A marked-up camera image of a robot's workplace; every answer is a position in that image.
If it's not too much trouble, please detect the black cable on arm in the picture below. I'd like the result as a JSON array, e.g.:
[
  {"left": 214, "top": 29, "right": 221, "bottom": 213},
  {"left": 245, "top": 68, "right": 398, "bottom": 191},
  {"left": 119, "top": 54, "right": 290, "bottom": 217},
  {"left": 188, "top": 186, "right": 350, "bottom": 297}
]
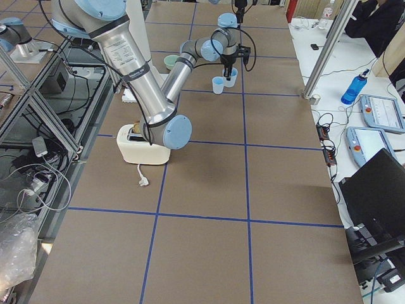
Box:
[{"left": 192, "top": 27, "right": 256, "bottom": 72}]

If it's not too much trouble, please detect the white pedestal column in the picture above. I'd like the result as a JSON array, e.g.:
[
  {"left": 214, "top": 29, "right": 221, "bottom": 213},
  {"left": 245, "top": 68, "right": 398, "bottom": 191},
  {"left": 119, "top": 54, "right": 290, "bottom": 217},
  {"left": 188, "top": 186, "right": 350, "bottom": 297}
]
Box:
[{"left": 126, "top": 0, "right": 164, "bottom": 86}]

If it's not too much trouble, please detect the aluminium frame post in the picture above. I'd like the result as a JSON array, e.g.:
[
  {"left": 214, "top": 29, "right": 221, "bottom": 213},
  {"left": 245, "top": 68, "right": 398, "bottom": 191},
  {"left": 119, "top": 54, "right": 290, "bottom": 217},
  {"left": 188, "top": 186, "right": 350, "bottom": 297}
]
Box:
[{"left": 301, "top": 0, "right": 358, "bottom": 99}]

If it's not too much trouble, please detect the black laptop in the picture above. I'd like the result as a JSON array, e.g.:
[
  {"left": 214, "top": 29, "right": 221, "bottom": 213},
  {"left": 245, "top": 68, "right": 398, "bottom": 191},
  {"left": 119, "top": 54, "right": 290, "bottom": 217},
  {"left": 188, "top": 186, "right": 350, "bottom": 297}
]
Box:
[{"left": 339, "top": 148, "right": 404, "bottom": 265}]

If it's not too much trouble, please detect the seated person in black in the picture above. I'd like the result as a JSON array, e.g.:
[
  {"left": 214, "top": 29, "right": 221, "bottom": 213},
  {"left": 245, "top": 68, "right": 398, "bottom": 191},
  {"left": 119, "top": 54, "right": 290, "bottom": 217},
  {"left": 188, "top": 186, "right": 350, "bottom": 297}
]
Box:
[{"left": 344, "top": 0, "right": 404, "bottom": 58}]

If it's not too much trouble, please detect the cream toaster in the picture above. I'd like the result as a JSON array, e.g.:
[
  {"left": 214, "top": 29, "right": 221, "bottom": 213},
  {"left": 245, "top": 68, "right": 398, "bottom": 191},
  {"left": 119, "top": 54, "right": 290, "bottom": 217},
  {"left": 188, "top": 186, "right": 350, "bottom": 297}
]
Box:
[{"left": 116, "top": 124, "right": 171, "bottom": 165}]

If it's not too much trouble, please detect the teach pendant tablet far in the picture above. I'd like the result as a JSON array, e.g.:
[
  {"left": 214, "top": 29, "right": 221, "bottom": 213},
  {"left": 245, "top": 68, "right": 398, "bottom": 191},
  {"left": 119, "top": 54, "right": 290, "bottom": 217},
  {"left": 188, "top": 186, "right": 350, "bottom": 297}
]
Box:
[{"left": 360, "top": 94, "right": 404, "bottom": 134}]

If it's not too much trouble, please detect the green bowl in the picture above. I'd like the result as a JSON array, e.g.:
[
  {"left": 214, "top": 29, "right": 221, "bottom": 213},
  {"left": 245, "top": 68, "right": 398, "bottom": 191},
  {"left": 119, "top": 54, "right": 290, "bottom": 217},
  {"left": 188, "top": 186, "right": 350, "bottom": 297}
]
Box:
[{"left": 163, "top": 54, "right": 179, "bottom": 70}]

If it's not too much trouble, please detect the teach pendant tablet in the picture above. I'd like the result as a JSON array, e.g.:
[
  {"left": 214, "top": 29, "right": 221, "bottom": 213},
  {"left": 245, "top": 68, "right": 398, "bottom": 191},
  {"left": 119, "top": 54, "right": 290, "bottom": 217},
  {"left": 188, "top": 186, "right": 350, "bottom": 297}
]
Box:
[
  {"left": 346, "top": 127, "right": 396, "bottom": 167},
  {"left": 360, "top": 94, "right": 404, "bottom": 134}
]

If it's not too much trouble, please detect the crumpled plastic bag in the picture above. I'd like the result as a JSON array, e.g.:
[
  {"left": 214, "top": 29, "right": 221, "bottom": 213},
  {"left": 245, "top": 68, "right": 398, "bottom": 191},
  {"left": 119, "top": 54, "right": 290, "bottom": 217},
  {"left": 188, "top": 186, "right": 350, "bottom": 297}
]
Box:
[{"left": 1, "top": 213, "right": 39, "bottom": 291}]

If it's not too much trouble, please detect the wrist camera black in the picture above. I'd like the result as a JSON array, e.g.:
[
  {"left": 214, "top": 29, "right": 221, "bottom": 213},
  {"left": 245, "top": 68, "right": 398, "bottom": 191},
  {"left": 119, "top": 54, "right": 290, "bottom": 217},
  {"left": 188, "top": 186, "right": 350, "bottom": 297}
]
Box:
[{"left": 235, "top": 44, "right": 251, "bottom": 65}]

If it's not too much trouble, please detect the clear water bottle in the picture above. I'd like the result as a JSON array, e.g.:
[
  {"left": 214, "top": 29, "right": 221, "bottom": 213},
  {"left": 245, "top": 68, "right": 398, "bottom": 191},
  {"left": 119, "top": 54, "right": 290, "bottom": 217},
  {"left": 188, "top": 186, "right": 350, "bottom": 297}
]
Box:
[{"left": 318, "top": 0, "right": 335, "bottom": 29}]

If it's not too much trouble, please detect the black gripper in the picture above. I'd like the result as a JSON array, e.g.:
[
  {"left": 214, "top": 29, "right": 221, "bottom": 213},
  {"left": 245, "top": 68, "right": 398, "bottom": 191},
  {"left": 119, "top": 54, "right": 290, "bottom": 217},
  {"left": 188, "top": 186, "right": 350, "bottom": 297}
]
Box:
[
  {"left": 234, "top": 0, "right": 247, "bottom": 23},
  {"left": 220, "top": 54, "right": 237, "bottom": 79}
]

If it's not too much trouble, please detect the small metal cylinder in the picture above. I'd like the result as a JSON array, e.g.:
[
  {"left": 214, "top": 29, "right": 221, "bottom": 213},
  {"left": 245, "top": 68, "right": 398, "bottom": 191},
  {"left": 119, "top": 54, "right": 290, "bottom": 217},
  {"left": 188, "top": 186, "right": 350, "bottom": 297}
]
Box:
[{"left": 309, "top": 94, "right": 321, "bottom": 105}]

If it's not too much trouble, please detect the blue water bottle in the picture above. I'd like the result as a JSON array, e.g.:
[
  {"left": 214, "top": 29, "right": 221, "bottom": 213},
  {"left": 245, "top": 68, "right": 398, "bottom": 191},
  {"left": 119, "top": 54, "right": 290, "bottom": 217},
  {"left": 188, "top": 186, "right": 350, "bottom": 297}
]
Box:
[{"left": 340, "top": 69, "right": 370, "bottom": 105}]

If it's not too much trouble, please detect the teach pendant tablet near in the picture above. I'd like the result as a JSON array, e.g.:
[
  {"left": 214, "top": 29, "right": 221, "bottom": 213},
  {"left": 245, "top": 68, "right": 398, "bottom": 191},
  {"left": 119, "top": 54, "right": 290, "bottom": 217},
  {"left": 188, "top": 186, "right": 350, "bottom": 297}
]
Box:
[{"left": 346, "top": 127, "right": 396, "bottom": 167}]

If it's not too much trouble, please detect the light blue cup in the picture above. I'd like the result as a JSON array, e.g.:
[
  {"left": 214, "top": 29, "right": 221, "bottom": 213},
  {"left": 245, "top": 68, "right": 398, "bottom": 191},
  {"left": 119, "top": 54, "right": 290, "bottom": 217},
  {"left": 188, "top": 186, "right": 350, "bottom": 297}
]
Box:
[
  {"left": 223, "top": 68, "right": 238, "bottom": 88},
  {"left": 211, "top": 76, "right": 224, "bottom": 94}
]

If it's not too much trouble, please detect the white power plug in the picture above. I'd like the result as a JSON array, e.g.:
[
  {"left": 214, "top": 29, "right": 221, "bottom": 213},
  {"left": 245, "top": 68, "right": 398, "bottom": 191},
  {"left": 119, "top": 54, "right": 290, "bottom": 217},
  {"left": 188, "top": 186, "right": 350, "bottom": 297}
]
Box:
[{"left": 137, "top": 164, "right": 149, "bottom": 187}]

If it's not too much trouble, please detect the bread slice in toaster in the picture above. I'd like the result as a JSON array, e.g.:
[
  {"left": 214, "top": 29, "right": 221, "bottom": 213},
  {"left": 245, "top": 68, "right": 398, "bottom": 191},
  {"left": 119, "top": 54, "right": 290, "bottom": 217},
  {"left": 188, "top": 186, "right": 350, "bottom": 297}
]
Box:
[{"left": 132, "top": 123, "right": 142, "bottom": 134}]

